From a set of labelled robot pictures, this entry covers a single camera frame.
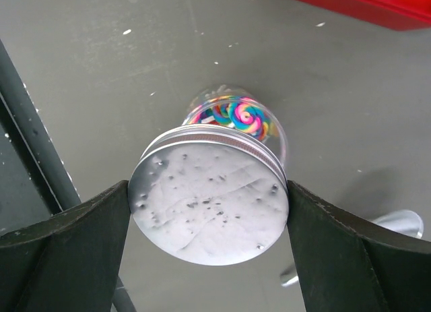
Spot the red candy tray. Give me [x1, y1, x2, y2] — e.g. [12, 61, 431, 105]
[297, 0, 430, 31]

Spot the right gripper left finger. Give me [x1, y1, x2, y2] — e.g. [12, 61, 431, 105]
[1, 181, 130, 311]

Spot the silver metal scoop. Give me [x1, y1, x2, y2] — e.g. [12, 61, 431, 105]
[371, 210, 424, 239]

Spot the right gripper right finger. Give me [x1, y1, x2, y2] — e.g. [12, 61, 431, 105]
[287, 181, 430, 311]

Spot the clear glass jar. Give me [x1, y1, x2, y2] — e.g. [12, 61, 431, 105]
[183, 84, 288, 166]

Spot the silver round jar lid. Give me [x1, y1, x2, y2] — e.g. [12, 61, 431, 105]
[127, 124, 289, 266]

